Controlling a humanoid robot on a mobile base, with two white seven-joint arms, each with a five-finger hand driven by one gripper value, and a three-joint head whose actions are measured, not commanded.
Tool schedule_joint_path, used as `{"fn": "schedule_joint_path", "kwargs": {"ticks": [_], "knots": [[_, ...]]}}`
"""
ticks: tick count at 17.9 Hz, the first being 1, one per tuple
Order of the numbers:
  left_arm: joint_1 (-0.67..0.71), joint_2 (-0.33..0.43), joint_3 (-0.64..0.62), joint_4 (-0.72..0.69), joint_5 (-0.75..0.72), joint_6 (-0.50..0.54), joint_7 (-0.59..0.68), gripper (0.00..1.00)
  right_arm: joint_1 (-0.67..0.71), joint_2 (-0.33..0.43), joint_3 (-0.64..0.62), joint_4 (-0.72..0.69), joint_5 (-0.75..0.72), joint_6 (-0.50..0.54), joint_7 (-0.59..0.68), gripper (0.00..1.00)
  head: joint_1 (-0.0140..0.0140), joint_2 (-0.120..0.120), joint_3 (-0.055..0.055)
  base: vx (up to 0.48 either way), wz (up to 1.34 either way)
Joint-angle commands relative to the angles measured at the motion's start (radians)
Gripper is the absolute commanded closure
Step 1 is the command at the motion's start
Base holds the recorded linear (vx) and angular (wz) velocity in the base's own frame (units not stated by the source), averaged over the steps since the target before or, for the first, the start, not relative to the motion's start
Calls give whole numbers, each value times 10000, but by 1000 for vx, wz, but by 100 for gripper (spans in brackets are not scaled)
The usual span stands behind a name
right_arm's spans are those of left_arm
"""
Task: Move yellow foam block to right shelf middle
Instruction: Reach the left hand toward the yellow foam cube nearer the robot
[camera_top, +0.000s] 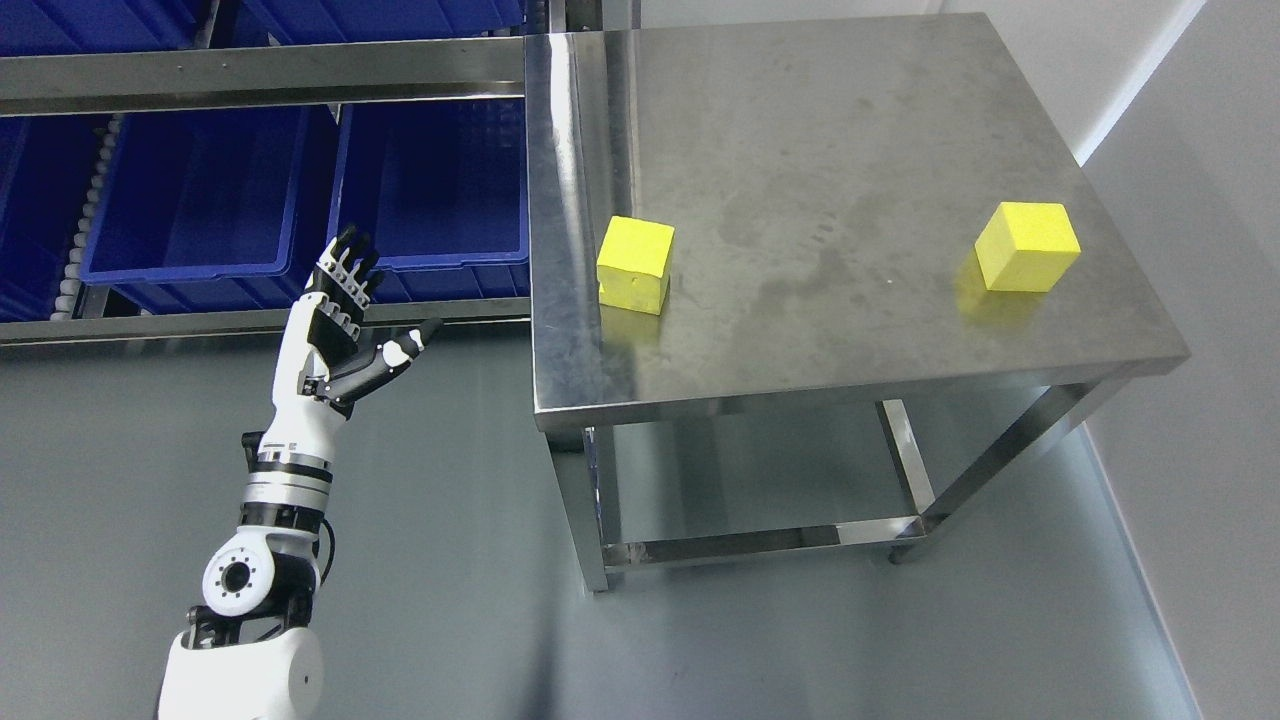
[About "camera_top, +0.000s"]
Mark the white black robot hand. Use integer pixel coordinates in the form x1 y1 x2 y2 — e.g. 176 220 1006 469
259 225 440 457

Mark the yellow foam block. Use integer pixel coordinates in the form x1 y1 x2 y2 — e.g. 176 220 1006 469
596 215 675 316
974 201 1082 293

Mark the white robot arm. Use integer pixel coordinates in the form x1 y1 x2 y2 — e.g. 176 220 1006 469
155 430 334 719

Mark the steel shelf rack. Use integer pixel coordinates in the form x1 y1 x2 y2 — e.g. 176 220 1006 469
1 37 525 350

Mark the blue bin lower right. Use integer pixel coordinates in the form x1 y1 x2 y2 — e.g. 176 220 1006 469
328 97 530 304

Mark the stainless steel table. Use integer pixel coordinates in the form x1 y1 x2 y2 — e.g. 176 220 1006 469
524 13 1190 592

